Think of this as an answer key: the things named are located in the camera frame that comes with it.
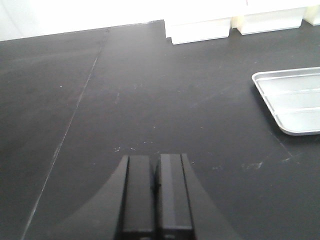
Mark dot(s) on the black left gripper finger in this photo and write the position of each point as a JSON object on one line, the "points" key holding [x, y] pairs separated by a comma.
{"points": [[123, 209]]}

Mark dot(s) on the white bin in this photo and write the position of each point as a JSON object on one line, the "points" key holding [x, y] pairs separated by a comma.
{"points": [[188, 21], [259, 16], [312, 12]]}

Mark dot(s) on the white bin left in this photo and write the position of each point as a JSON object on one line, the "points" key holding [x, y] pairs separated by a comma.
{"points": [[188, 21]]}

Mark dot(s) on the white bin right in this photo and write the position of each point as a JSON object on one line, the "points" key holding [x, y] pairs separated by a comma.
{"points": [[312, 12]]}

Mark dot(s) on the silver metal tray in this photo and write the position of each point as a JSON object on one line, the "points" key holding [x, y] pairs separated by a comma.
{"points": [[293, 98]]}

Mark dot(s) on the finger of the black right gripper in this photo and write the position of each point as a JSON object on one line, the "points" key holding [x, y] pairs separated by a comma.
{"points": [[184, 209]]}

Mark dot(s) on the white bin middle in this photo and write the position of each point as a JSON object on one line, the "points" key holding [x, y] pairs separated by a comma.
{"points": [[259, 16]]}

